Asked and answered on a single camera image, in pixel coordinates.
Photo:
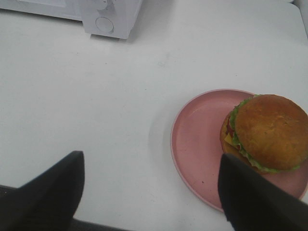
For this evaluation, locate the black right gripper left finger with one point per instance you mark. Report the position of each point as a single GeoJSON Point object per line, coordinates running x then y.
{"type": "Point", "coordinates": [48, 202]}

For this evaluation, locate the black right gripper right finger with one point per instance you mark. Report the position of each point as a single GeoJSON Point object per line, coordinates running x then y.
{"type": "Point", "coordinates": [251, 203]}

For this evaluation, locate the burger with lettuce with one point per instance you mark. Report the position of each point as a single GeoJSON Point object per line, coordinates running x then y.
{"type": "Point", "coordinates": [268, 132]}

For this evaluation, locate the pink round plate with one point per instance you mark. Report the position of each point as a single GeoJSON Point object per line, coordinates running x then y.
{"type": "Point", "coordinates": [195, 145]}

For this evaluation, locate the white control knob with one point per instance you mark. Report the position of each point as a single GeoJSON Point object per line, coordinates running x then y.
{"type": "Point", "coordinates": [104, 4]}

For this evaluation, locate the white microwave oven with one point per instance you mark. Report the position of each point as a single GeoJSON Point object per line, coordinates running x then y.
{"type": "Point", "coordinates": [123, 13]}

